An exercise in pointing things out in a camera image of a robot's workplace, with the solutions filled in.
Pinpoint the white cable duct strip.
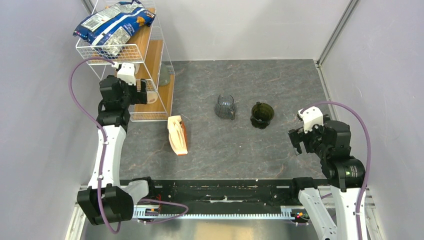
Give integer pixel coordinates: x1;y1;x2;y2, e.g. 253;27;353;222
132;205;310;222

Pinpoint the dark green coffee dripper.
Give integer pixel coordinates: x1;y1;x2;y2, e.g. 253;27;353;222
250;101;275;130

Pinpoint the aluminium corner frame post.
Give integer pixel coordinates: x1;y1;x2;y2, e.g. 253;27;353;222
316;0;360;68

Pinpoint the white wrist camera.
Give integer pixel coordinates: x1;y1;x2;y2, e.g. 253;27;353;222
111;61;138;86
297;106;324;134

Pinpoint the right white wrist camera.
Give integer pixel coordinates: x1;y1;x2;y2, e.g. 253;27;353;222
297;106;324;134

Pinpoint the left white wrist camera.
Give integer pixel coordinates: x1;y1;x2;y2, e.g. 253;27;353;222
111;61;138;86

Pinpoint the white wire wooden shelf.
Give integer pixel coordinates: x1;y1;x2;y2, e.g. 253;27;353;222
75;0;175;122

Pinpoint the blue snack bag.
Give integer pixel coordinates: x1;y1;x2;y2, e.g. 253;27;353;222
72;0;156;59

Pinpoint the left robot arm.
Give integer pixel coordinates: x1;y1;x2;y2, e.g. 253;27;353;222
77;75;157;226

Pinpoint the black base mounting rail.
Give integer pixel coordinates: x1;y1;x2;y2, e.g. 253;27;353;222
146;179;301;216

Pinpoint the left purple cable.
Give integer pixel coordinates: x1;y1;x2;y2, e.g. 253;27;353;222
68;57;190;235

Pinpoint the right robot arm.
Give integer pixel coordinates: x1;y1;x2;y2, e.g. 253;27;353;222
288;119;368;240

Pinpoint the grey green cone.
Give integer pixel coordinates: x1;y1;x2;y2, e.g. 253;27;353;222
158;62;171;87

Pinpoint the clear glass coffee server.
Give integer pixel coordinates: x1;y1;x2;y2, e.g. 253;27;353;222
214;94;237;120

